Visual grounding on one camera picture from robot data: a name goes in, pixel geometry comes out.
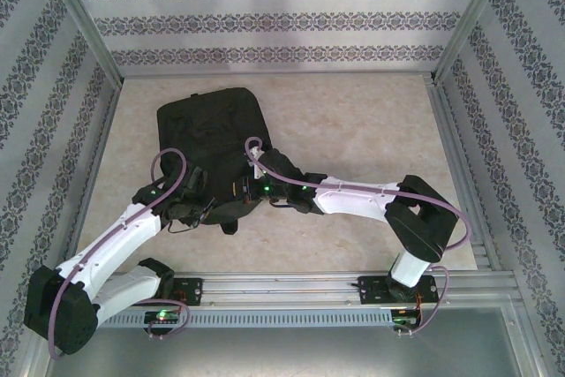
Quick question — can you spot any grey slotted cable duct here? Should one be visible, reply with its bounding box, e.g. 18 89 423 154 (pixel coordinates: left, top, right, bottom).
97 307 395 330

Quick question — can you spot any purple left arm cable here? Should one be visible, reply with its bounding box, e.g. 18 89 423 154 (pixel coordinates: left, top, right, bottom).
47 147 190 358

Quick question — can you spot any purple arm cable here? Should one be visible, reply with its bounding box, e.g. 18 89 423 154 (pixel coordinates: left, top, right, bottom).
47 147 190 358
244 137 473 338

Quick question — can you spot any aluminium frame post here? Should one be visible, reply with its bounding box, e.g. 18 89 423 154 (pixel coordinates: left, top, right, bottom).
432 0 517 85
34 0 124 85

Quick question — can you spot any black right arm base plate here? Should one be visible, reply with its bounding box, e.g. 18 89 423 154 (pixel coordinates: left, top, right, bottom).
358 274 441 306

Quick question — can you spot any aluminium left frame post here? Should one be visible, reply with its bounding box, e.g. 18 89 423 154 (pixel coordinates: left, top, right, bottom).
34 0 124 85

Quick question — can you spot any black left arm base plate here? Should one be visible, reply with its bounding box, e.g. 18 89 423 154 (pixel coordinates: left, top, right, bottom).
166 276 205 308

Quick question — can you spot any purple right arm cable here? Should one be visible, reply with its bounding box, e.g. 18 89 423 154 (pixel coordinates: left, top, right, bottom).
244 137 473 338

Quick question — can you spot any aluminium mounting rail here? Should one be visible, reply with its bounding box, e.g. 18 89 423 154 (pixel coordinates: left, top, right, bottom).
41 270 518 308

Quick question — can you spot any right controller board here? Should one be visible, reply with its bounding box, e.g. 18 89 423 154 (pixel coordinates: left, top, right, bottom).
391 309 423 330

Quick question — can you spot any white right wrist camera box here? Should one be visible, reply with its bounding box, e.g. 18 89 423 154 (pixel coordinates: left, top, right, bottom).
246 148 267 180

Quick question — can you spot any aluminium left side rail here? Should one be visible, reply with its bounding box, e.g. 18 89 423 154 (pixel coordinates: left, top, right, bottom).
60 79 121 275

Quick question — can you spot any black backpack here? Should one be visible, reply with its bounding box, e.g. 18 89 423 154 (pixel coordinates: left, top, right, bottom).
154 85 284 236

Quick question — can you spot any left controller board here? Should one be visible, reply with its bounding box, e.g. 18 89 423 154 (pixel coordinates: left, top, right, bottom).
144 309 183 326

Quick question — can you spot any aluminium back frame rail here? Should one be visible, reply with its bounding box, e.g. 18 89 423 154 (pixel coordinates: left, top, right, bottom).
117 69 438 81

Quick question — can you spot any controller board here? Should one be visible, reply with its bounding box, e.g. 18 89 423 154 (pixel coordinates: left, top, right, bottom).
391 309 423 330
144 309 183 326

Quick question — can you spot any aluminium right frame post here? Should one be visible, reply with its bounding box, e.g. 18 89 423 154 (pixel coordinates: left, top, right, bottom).
432 0 517 85

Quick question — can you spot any grey metal front panel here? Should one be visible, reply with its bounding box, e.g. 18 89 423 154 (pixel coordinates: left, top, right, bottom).
41 327 538 377

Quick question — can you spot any aluminium right side rail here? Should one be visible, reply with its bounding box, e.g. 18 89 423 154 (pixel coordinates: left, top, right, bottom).
424 75 503 271

